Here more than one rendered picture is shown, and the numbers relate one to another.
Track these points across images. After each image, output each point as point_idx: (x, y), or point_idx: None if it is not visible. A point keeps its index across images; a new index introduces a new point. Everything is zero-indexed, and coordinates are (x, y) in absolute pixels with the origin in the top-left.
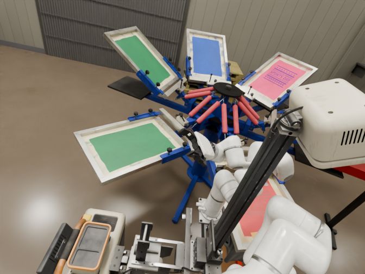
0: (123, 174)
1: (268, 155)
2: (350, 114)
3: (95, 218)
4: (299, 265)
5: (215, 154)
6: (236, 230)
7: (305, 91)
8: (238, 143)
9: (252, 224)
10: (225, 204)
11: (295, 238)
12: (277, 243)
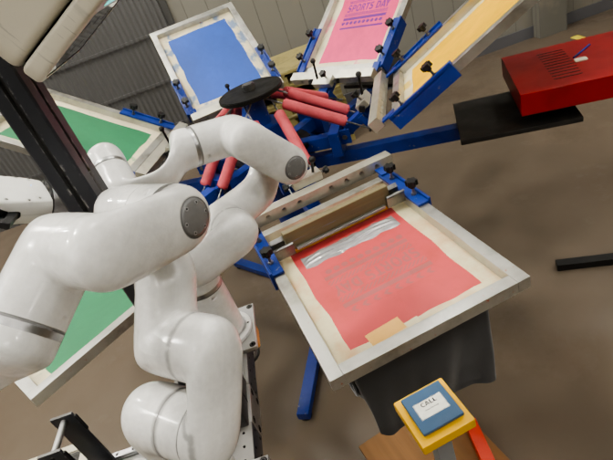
0: (76, 363)
1: (9, 122)
2: None
3: None
4: (61, 281)
5: (58, 198)
6: (322, 346)
7: None
8: (104, 153)
9: (367, 317)
10: (296, 308)
11: (32, 235)
12: (5, 263)
